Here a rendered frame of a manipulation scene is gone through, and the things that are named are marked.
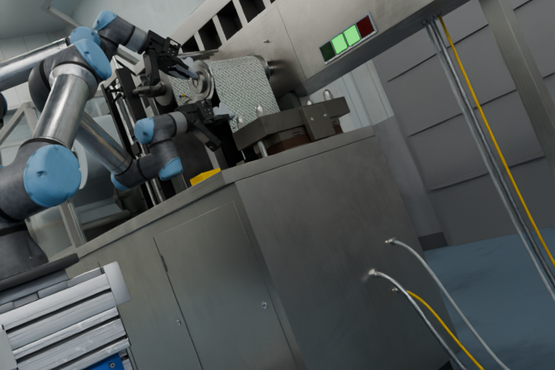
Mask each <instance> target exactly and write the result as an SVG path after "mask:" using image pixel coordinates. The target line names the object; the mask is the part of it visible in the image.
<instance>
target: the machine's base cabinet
mask: <svg viewBox="0 0 555 370"><path fill-rule="evenodd" d="M393 237H395V238H396V240H397V241H400V242H402V243H404V244H406V245H408V246H409V247H411V248H412V249H413V250H414V251H415V252H416V253H417V254H418V255H419V256H420V257H421V258H422V259H423V260H424V261H425V262H426V263H427V264H428V262H427V259H426V257H425V254H424V252H423V249H422V248H421V245H420V242H419V240H418V238H417V235H416V233H415V230H414V227H413V225H412V223H411V221H410V217H409V216H408V213H407V211H406V208H405V205H404V203H403V201H402V199H401V195H400V193H399V191H398V189H397V186H396V183H395V181H394V179H393V177H392V175H391V171H390V169H389V167H388V164H387V162H386V159H385V157H384V154H383V152H382V149H381V146H380V145H379V143H378V140H377V137H376V136H372V137H369V138H367V139H364V140H360V141H357V142H354V143H352V144H349V145H345V146H342V147H339V148H337V149H332V150H330V151H327V152H324V153H322V154H318V155H315V156H312V157H310V158H307V159H302V160H299V161H296V162H294V163H291V164H287V165H284V166H282V167H279V168H275V169H272V170H269V171H267V172H264V173H260V174H257V175H254V176H252V177H249V178H245V179H242V180H239V181H237V182H234V183H232V184H230V185H228V186H226V187H223V188H222V189H220V190H218V191H216V192H213V193H212V194H210V195H208V196H206V197H203V198H201V199H199V200H197V201H195V202H193V203H191V204H189V205H187V206H185V207H183V208H181V209H179V210H177V211H175V212H173V213H171V214H169V215H167V216H165V217H163V218H161V219H159V220H157V221H155V222H153V223H151V224H149V225H147V226H145V227H143V228H141V229H139V230H137V231H135V232H133V233H131V234H129V235H127V236H125V237H123V238H121V239H119V240H116V241H114V242H112V243H110V244H108V245H106V246H104V247H102V248H100V249H98V250H96V251H94V252H92V253H90V254H88V255H86V256H84V257H82V258H80V259H79V262H78V263H76V264H74V265H72V266H71V267H69V268H66V269H65V270H66V273H67V275H68V277H69V279H70V278H74V277H77V276H78V275H81V274H83V273H86V272H89V271H92V270H94V269H96V268H100V267H103V266H105V265H108V264H109V263H113V262H116V261H117V262H118V265H119V267H120V270H121V274H122V276H123V278H124V281H125V283H126V287H127V290H128V292H129V294H130V301H127V302H125V303H123V304H120V305H119V306H117V307H118V310H119V312H120V315H121V318H122V321H123V324H124V326H125V328H126V333H127V334H128V337H129V340H130V343H131V346H130V347H129V348H127V352H128V354H129V356H130V360H131V362H132V365H133V368H134V370H453V367H452V365H451V363H450V361H449V360H450V359H451V358H450V357H449V356H448V354H447V353H446V352H445V350H444V349H443V347H442V346H441V345H440V343H439V342H438V341H437V339H436V338H435V337H434V336H433V335H432V333H431V332H430V330H429V329H428V327H427V326H426V325H425V323H424V322H423V321H422V319H421V318H420V316H419V315H418V314H417V312H416V311H415V309H414V308H413V306H412V305H411V304H410V303H409V302H408V301H407V299H406V298H405V297H404V296H403V295H402V294H401V293H397V292H396V288H395V287H394V286H393V285H392V284H391V283H389V282H388V281H387V280H385V279H383V278H380V277H378V278H373V277H372V274H371V271H372V269H374V268H378V269H379V270H380V272H381V273H385V274H387V275H388V276H390V277H392V278H394V279H395V280H396V281H398V282H399V283H400V284H401V285H402V286H403V287H404V288H405V289H406V290H407V291H409V292H412V293H414V294H416V296H418V297H420V298H421V299H422V300H423V301H425V302H426V303H427V304H428V305H429V306H430V307H431V308H432V309H433V310H434V312H435V313H436V314H437V315H438V316H439V318H440V319H441V320H442V322H443V323H444V324H445V325H446V326H447V327H448V329H449V330H450V331H451V332H452V333H453V335H454V336H455V337H456V339H457V340H458V341H459V342H460V340H459V338H458V335H457V333H456V330H455V329H454V326H453V322H452V321H451V318H450V316H449V314H448V311H447V308H446V306H445V304H444V300H443V298H442V296H441V294H440V292H439V289H438V286H437V284H436V281H435V280H434V279H433V277H432V276H431V274H430V273H429V271H428V270H427V269H426V267H425V266H424V265H423V264H422V263H421V262H420V261H419V260H418V259H417V258H416V257H415V256H414V255H413V254H412V253H411V252H410V251H409V250H408V249H406V248H404V247H403V246H401V245H398V244H394V245H391V244H390V242H389V239H390V238H393ZM428 265H429V264H428Z"/></svg>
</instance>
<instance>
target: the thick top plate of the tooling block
mask: <svg viewBox="0 0 555 370"><path fill-rule="evenodd" d="M321 103H324V105H325V109H326V111H327V113H328V115H329V118H332V117H335V116H337V117H338V118H340V117H342V116H344V115H346V114H348V113H350V110H349V106H348V104H347V102H346V100H345V97H337V98H334V99H330V100H327V101H323V102H317V103H313V104H310V105H306V106H303V107H297V108H293V109H289V110H286V111H280V112H276V113H273V114H269V115H266V116H260V117H259V118H257V119H255V120H254V121H252V122H250V123H249V124H248V125H246V126H244V127H242V128H240V129H239V130H237V131H236V132H234V133H233V134H232V135H233V138H234V140H235V144H236V146H237V149H238V151H240V150H242V149H248V148H251V147H253V146H255V145H256V144H257V142H258V141H260V140H266V139H267V138H269V137H270V136H272V135H275V134H277V133H278V132H281V131H284V130H290V129H292V128H296V127H299V126H304V125H305V124H304V121H303V120H302V117H301V113H300V112H299V110H301V109H302V108H304V107H310V106H314V105H317V104H321Z"/></svg>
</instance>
